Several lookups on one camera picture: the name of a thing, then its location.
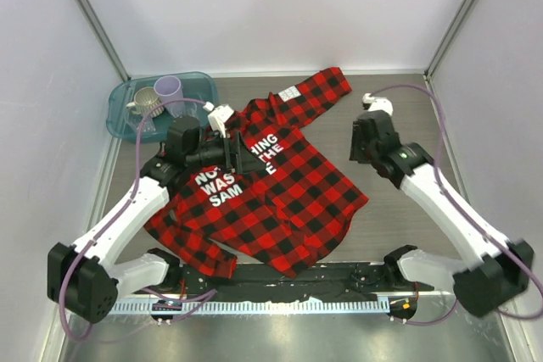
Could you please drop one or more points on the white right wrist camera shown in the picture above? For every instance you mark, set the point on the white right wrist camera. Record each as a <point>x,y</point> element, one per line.
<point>371,103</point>

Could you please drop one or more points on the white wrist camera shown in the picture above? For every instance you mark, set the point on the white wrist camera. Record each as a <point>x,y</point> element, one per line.
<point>218,116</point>
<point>371,103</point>

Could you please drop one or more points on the grey ribbed ceramic mug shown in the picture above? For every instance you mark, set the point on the grey ribbed ceramic mug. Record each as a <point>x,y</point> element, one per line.
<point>146,101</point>

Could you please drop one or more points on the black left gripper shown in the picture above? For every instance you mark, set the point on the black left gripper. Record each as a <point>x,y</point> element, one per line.
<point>238,157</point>

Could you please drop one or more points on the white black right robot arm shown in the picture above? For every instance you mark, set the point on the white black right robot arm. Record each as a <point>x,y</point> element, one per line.
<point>491,269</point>

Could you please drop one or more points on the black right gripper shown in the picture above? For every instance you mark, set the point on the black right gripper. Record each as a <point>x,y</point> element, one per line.
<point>355,153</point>

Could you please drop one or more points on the aluminium front frame rail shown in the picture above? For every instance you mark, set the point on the aluminium front frame rail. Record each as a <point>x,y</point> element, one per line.
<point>254,266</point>

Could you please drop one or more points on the clear plastic cup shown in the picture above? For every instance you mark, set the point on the clear plastic cup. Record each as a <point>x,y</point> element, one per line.
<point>142,124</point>

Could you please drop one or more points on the teal plastic bin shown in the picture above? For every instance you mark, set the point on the teal plastic bin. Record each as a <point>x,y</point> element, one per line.
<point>131,100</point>

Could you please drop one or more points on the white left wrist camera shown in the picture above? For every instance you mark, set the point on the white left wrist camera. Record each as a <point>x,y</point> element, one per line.
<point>218,116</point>

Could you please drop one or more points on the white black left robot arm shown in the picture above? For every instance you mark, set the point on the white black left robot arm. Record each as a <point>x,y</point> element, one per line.
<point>85,277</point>

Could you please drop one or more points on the lilac plastic cup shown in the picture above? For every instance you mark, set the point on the lilac plastic cup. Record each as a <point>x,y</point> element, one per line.
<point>169,91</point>

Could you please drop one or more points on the white slotted cable duct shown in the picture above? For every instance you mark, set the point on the white slotted cable duct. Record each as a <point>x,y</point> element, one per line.
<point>312,306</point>

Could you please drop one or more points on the red black plaid shirt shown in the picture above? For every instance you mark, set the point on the red black plaid shirt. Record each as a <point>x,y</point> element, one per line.
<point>288,216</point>

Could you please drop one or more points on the clear drinking glass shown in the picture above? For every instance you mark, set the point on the clear drinking glass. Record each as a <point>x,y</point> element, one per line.
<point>191,109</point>

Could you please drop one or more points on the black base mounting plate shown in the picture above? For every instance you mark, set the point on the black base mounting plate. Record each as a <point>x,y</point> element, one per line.
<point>297,281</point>

